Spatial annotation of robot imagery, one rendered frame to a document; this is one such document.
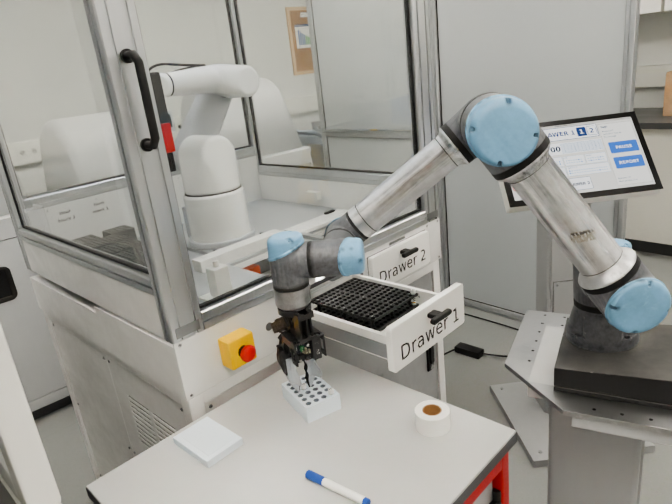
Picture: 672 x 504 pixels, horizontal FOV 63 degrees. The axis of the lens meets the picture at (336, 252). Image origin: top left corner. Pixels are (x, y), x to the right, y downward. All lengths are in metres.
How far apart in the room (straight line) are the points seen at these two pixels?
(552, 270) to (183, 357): 1.41
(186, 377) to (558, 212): 0.85
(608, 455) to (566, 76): 1.82
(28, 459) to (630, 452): 1.18
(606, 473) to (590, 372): 0.30
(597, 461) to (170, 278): 1.04
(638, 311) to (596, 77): 1.73
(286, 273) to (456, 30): 2.23
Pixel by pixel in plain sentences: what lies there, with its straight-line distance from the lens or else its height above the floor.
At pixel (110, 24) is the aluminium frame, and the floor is 1.59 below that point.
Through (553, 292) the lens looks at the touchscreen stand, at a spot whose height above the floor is 0.58.
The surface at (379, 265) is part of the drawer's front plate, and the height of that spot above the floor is 0.90.
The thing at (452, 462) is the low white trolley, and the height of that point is 0.76.
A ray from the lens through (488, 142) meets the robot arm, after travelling 0.99.
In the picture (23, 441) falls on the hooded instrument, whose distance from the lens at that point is 0.92.
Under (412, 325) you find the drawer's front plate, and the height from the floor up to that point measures 0.91.
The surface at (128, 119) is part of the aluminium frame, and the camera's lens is 1.13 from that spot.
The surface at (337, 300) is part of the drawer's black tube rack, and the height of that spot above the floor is 0.90.
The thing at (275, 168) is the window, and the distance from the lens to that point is 1.35.
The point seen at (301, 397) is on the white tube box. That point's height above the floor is 0.80.
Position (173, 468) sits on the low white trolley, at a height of 0.76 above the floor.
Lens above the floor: 1.48
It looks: 19 degrees down
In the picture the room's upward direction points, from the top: 7 degrees counter-clockwise
